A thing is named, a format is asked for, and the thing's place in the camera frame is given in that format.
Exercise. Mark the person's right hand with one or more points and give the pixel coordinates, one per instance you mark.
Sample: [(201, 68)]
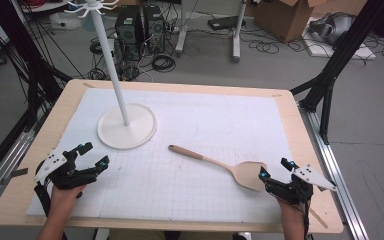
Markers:
[(291, 211)]

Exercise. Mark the grey bag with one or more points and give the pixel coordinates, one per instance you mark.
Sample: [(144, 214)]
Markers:
[(333, 28)]

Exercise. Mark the black computer tower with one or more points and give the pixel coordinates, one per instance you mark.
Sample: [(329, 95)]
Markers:
[(154, 28), (129, 30)]

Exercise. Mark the grey tape strip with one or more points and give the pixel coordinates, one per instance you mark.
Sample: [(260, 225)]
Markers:
[(19, 172)]

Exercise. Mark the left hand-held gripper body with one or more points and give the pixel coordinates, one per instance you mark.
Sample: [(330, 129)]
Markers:
[(63, 175)]

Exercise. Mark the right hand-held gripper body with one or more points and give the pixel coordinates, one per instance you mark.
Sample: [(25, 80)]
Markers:
[(296, 190)]

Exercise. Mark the black flat device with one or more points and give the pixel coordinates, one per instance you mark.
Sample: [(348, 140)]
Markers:
[(225, 22)]

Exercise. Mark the cardboard box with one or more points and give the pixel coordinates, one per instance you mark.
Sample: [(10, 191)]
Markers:
[(283, 18)]

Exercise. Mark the white hook stand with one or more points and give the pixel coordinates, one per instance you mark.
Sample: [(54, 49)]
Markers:
[(126, 130)]

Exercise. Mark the white grid mat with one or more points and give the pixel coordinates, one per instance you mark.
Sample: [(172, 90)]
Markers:
[(196, 116)]

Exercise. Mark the white foam board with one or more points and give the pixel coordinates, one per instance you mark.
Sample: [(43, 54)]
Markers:
[(316, 50)]

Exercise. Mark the wooden spatula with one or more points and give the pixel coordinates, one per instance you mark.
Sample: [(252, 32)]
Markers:
[(193, 155)]

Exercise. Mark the person's left hand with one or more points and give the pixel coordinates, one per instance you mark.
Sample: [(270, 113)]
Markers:
[(63, 200)]

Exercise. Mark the aluminium rail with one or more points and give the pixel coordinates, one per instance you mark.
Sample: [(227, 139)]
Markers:
[(333, 166), (10, 156)]

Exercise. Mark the black metal frame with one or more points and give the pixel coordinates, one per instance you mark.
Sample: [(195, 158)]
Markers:
[(340, 56), (33, 80)]

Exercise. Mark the white stand leg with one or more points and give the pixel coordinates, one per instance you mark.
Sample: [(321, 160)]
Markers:
[(181, 36), (236, 40)]

